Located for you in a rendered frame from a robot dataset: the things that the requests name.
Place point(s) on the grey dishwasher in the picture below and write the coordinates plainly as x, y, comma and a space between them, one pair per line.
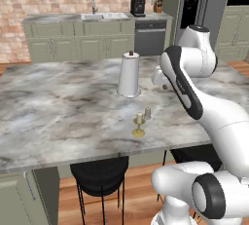
150, 38

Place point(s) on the black coffee machine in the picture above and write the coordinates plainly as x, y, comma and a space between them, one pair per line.
137, 5

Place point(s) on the white paper towel roll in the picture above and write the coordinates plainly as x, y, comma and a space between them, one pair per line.
129, 76

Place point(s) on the green tall cupboard run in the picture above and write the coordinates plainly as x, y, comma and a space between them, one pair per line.
233, 34

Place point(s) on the small grey candle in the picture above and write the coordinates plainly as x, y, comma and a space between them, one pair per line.
148, 113

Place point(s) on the cream candle in gold holder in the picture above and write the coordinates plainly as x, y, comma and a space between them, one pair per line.
139, 125

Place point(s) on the silver tap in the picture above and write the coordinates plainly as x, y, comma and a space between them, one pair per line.
94, 5

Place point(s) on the green island cabinet door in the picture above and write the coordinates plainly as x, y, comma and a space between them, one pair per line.
14, 203

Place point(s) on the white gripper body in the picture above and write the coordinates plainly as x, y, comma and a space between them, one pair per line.
158, 77

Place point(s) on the grey fridge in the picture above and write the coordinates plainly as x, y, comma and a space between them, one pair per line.
194, 5

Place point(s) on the green lower cupboard run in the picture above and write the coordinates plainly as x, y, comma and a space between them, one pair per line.
78, 40

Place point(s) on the white sink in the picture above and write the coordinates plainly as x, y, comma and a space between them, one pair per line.
104, 16

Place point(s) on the brown knife block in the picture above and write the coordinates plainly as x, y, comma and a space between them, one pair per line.
158, 5

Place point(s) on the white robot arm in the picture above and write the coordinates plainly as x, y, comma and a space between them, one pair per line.
223, 125

